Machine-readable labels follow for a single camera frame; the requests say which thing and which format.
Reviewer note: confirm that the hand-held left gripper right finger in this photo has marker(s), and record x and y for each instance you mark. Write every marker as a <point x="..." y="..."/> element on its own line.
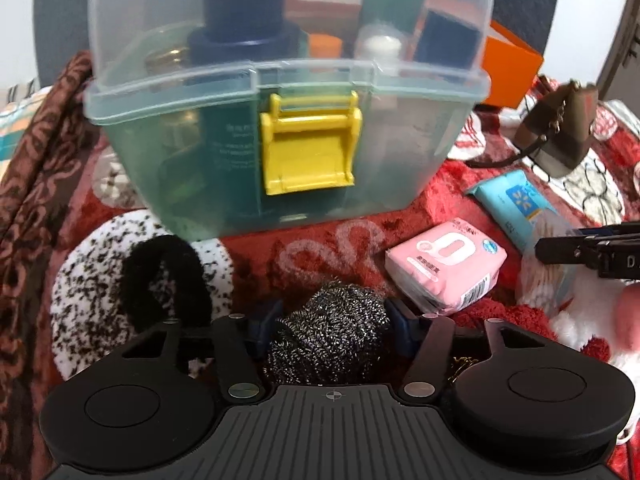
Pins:
<point x="400" y="327"/>

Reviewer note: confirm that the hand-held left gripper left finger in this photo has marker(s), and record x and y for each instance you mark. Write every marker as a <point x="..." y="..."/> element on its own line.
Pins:
<point x="262" y="327"/>

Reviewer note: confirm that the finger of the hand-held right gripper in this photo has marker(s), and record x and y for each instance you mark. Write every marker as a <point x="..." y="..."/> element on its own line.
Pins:
<point x="565" y="251"/>
<point x="610" y="231"/>

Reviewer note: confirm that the steel wool scourer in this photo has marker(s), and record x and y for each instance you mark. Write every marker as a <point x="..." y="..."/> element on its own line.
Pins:
<point x="325" y="330"/>

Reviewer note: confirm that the light blue wipes packet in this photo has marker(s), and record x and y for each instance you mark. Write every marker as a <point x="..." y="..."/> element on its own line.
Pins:
<point x="515" y="205"/>

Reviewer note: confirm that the white plush toy pink nose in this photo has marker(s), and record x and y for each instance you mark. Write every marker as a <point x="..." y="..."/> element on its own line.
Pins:
<point x="575" y="327"/>

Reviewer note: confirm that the red fluffy cloth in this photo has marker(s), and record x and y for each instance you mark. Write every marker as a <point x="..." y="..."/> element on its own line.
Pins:
<point x="505" y="317"/>

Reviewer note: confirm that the orange cardboard box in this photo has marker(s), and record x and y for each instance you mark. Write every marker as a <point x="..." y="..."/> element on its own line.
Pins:
<point x="515" y="70"/>

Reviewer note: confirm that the pink pad packet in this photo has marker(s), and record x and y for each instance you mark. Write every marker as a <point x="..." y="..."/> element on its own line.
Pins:
<point x="440" y="270"/>

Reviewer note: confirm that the red printed blanket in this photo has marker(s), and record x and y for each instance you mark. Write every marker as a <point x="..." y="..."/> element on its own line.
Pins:
<point x="320" y="255"/>

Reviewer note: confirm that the brown handbag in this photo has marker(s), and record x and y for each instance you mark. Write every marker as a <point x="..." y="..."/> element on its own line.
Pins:
<point x="560" y="130"/>

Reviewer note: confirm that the black hair scrunchie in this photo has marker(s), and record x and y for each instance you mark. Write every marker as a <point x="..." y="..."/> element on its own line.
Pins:
<point x="145" y="270"/>

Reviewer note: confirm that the clear storage box yellow latch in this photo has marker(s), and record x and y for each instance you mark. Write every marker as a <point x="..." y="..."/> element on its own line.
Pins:
<point x="190" y="160"/>

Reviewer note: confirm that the navy blue box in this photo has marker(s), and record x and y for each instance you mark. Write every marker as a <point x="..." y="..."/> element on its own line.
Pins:
<point x="445" y="40"/>

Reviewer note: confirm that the brown patterned blanket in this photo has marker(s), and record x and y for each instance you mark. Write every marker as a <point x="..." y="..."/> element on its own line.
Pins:
<point x="30" y="210"/>

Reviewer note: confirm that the white bottle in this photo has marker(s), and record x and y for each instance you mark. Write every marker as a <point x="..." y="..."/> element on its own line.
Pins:
<point x="380" y="42"/>

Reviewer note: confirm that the orange capped jar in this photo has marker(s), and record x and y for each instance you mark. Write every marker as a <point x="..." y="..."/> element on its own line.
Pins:
<point x="325" y="45"/>

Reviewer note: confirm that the green box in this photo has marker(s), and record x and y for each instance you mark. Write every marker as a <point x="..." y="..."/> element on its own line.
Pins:
<point x="395" y="0"/>

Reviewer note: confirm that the dark bottle navy cap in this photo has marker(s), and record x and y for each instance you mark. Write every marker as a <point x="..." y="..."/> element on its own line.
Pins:
<point x="240" y="25"/>

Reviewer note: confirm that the plaid pillow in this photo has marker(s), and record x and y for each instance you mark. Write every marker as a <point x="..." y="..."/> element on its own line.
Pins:
<point x="15" y="125"/>

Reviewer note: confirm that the grey door frame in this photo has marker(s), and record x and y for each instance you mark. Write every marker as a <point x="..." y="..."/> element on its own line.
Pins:
<point x="617" y="50"/>

